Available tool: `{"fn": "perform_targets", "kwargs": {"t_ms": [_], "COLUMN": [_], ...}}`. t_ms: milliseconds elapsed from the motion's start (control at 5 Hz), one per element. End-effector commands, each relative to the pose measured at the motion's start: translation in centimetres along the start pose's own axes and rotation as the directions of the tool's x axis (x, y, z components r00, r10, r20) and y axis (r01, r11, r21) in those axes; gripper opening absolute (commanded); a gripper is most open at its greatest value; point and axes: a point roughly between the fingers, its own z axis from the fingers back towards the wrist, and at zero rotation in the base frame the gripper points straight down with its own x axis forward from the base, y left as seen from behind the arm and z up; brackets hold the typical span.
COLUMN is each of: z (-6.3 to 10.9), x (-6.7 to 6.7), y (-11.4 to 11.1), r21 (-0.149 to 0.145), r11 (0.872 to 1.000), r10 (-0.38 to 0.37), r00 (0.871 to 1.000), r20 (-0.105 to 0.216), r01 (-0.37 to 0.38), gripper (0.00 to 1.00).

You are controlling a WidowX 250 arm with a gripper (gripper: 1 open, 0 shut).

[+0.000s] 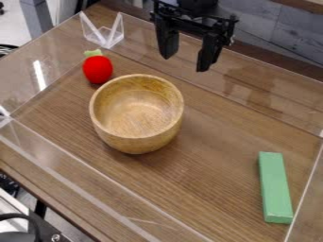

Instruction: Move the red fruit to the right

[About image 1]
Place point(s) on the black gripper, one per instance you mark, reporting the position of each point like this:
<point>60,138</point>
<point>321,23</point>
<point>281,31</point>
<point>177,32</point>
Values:
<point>193,17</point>

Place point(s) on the red plush fruit green leaf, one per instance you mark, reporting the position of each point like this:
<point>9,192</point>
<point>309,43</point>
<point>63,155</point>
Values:
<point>96,67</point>

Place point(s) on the light wooden bowl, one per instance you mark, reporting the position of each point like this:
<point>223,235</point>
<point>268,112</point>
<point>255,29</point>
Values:
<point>136,112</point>

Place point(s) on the clear acrylic tray walls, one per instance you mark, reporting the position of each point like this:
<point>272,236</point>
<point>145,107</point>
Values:
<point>168,155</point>

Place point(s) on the green rectangular block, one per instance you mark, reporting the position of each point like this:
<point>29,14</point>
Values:
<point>275,194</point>

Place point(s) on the black clamp under table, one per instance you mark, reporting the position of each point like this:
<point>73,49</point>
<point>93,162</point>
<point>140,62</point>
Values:
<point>24,224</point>

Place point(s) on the clear acrylic corner bracket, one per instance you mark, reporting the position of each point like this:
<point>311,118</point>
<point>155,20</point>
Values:
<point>103,36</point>

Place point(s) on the grey post in background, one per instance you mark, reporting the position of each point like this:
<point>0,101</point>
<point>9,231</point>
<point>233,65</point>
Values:
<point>37,16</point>

